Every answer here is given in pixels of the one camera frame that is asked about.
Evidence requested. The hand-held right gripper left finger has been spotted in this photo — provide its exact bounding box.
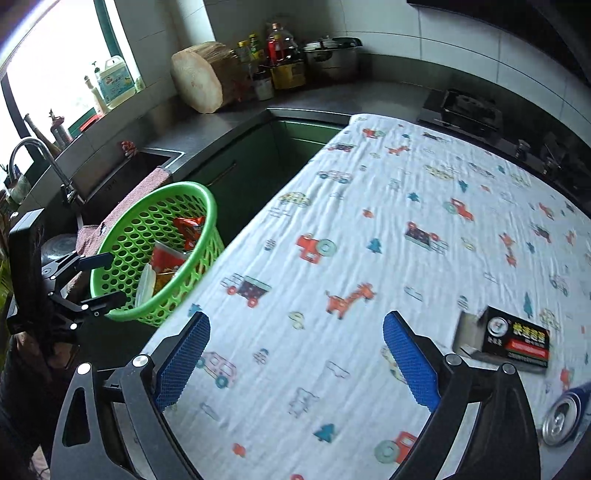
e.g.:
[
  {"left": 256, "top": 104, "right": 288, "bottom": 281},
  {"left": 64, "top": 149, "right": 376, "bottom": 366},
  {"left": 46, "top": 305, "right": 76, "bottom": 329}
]
[{"left": 50, "top": 310, "right": 212, "bottom": 480}]

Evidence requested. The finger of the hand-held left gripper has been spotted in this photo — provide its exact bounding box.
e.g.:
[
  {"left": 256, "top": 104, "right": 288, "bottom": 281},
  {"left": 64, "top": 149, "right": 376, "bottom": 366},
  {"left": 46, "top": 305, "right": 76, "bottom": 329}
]
[
  {"left": 50, "top": 293, "right": 128, "bottom": 326},
  {"left": 41, "top": 252, "right": 113, "bottom": 280}
]

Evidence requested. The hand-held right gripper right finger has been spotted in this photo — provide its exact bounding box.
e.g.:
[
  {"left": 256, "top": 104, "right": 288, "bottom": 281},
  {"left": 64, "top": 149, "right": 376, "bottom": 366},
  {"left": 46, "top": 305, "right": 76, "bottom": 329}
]
[{"left": 382, "top": 310, "right": 542, "bottom": 480}]

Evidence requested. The green plastic basket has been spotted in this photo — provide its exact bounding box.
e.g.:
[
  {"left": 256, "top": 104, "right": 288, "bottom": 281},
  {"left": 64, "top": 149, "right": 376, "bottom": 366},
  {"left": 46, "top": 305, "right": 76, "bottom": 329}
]
[{"left": 89, "top": 181, "right": 226, "bottom": 328}]

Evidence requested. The red white carton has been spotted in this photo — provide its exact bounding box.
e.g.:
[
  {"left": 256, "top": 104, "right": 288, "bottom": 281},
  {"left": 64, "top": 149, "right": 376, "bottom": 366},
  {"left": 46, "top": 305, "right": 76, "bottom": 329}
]
[{"left": 148, "top": 240, "right": 190, "bottom": 296}]

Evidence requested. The person's left forearm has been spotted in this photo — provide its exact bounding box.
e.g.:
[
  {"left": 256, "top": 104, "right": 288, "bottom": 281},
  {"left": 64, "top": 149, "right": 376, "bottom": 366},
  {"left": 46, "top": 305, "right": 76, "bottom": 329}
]
[{"left": 0, "top": 335, "right": 65, "bottom": 476}]

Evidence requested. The grey metal bowl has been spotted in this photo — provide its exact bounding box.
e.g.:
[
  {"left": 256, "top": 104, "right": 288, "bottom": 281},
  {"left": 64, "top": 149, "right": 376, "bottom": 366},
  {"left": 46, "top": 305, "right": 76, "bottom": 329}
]
[{"left": 41, "top": 233, "right": 80, "bottom": 266}]

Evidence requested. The reddish towel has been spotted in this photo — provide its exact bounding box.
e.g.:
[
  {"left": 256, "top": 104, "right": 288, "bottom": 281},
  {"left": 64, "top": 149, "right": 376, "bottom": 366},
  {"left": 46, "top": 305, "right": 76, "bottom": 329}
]
[{"left": 76, "top": 166, "right": 174, "bottom": 259}]

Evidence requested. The steel sink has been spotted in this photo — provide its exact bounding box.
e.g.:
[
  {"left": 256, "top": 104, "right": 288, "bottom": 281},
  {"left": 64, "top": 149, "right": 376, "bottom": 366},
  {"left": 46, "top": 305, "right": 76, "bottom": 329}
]
[{"left": 76, "top": 148, "right": 185, "bottom": 217}]

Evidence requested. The utensil cup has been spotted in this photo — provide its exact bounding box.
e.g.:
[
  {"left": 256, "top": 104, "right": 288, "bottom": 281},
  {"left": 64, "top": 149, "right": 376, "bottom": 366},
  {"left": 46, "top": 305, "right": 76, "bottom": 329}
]
[{"left": 2, "top": 161, "right": 33, "bottom": 204}]

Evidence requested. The small black carton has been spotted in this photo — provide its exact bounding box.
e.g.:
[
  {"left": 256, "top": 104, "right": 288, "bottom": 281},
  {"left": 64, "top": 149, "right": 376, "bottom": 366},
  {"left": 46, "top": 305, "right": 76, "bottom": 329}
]
[{"left": 451, "top": 305, "right": 552, "bottom": 370}]

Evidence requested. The steel faucet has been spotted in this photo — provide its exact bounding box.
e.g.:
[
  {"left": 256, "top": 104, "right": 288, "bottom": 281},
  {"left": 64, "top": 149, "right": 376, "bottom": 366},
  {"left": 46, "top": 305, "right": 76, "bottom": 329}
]
[{"left": 8, "top": 137, "right": 86, "bottom": 206}]

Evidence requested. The small metal canister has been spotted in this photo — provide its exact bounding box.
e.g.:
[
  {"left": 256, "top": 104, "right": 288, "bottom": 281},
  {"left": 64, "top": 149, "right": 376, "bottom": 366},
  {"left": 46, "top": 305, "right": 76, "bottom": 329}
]
[{"left": 48, "top": 111, "right": 71, "bottom": 146}]

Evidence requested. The red and green box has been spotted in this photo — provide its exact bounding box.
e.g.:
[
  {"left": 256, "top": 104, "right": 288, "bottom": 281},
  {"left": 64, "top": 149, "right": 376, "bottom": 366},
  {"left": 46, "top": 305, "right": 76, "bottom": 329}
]
[{"left": 68, "top": 113, "right": 102, "bottom": 134}]

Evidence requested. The printed blanket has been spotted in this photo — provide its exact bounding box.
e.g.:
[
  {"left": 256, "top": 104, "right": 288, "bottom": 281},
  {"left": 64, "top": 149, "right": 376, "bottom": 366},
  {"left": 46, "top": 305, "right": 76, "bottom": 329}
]
[{"left": 139, "top": 113, "right": 591, "bottom": 480}]

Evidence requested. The blue and white can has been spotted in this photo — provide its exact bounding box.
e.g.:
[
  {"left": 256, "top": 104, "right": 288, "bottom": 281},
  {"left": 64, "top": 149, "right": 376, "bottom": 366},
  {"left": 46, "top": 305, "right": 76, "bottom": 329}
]
[{"left": 541, "top": 385, "right": 591, "bottom": 448}]

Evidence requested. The small white bottle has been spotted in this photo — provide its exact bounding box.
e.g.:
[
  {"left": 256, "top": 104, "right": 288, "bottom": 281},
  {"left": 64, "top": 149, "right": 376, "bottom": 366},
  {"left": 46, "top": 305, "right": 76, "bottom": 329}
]
[{"left": 83, "top": 74, "right": 109, "bottom": 116}]

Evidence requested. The white detergent bottle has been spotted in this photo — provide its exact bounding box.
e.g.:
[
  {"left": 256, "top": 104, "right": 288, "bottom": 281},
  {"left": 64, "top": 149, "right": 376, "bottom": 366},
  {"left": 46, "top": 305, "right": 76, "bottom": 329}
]
[{"left": 97, "top": 55, "right": 137, "bottom": 110}]

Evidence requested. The green cabinet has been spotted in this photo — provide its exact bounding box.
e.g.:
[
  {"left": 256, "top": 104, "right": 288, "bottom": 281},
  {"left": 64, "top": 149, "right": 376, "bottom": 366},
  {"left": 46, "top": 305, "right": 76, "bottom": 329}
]
[{"left": 185, "top": 117, "right": 347, "bottom": 259}]

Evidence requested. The window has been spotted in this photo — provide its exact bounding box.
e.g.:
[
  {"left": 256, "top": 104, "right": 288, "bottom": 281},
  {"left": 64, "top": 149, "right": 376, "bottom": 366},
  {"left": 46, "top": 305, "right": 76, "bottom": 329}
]
[{"left": 0, "top": 0, "right": 139, "bottom": 195}]

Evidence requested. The wooden chopping block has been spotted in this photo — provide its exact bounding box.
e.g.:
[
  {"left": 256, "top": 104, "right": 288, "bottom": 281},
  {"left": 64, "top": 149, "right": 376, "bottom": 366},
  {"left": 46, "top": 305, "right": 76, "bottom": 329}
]
[{"left": 171, "top": 41, "right": 241, "bottom": 114}]

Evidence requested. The small white jar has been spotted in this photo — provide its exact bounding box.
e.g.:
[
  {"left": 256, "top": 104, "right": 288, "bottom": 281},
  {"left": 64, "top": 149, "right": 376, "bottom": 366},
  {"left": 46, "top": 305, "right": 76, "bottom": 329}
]
[{"left": 253, "top": 71, "right": 275, "bottom": 101}]

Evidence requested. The black gas stove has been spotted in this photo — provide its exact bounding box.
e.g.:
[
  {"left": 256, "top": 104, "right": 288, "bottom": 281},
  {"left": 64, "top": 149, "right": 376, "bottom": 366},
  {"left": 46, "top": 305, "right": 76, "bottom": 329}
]
[{"left": 418, "top": 88, "right": 591, "bottom": 185}]

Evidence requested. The oil bottle with red cap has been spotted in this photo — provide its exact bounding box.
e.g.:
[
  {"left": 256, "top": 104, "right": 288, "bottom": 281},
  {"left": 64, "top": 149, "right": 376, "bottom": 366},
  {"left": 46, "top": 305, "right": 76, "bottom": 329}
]
[{"left": 265, "top": 23, "right": 308, "bottom": 90}]

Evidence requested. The steel pot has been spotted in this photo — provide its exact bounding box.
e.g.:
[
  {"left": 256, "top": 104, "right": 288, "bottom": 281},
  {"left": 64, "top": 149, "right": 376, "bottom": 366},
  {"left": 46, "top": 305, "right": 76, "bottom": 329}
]
[{"left": 302, "top": 37, "right": 363, "bottom": 86}]

